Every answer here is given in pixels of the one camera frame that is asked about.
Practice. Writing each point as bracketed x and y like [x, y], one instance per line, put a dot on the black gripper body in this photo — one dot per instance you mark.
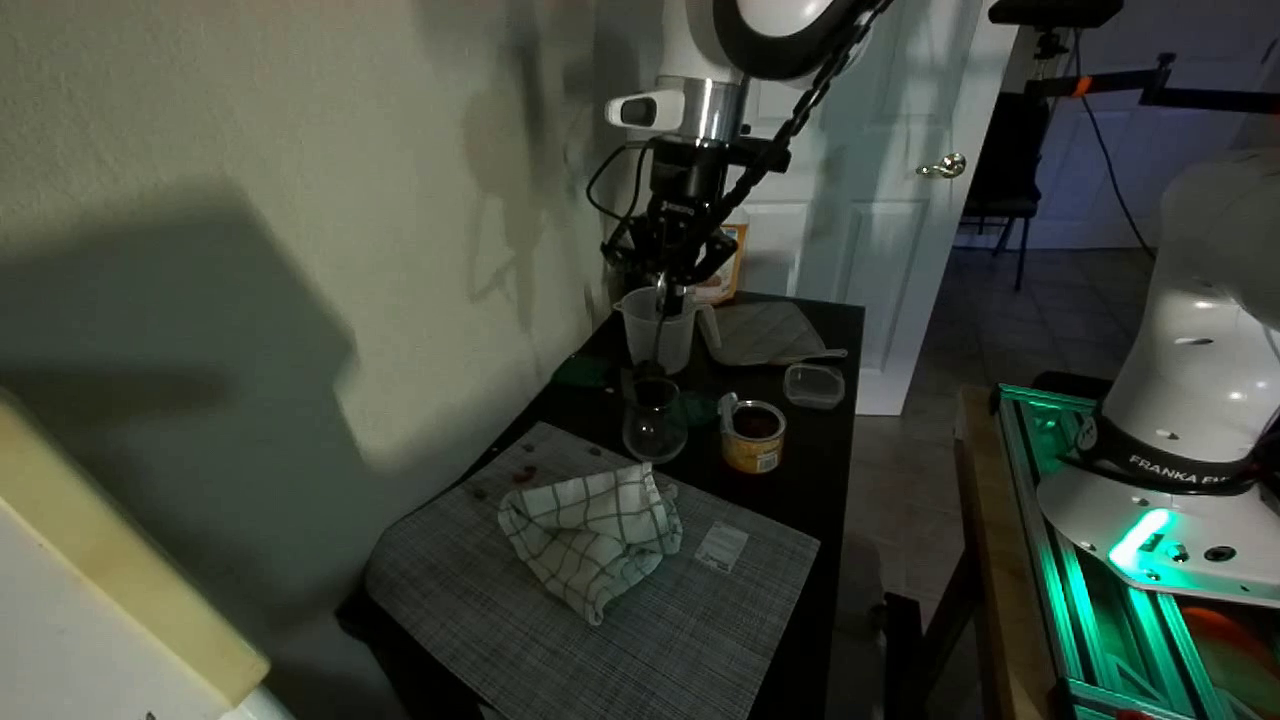
[688, 192]

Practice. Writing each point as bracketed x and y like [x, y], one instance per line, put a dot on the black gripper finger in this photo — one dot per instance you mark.
[663, 298]
[681, 298]

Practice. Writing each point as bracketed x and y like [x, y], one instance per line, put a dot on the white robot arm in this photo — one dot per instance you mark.
[1158, 483]

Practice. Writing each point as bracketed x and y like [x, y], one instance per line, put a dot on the clear plastic measuring cup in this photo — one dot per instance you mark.
[657, 341]

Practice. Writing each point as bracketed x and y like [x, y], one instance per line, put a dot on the clear glass cup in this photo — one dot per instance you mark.
[655, 419]

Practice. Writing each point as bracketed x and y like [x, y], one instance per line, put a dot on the orange snack bag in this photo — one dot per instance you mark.
[731, 275]

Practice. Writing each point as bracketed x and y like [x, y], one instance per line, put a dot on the small clear plastic container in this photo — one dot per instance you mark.
[815, 385]

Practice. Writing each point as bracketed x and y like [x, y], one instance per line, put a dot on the black table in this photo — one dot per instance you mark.
[804, 492]

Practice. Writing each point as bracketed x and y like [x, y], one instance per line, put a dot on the white door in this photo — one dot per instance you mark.
[851, 223]

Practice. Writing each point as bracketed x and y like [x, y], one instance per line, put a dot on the small white packet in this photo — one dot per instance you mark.
[722, 546]

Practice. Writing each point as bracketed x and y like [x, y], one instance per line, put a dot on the checkered dish towel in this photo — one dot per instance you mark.
[593, 537]

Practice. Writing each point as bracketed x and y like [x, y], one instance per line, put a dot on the black tripod stand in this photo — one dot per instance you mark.
[1008, 157]

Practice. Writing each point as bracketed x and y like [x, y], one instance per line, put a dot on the grey woven placemat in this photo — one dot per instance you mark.
[681, 644]

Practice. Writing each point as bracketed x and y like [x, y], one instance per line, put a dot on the wooden board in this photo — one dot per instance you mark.
[95, 621]

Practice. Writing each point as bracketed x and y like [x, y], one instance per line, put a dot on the silver door handle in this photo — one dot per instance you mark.
[947, 166]

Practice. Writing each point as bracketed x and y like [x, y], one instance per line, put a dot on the green robot base frame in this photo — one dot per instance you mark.
[1130, 654]

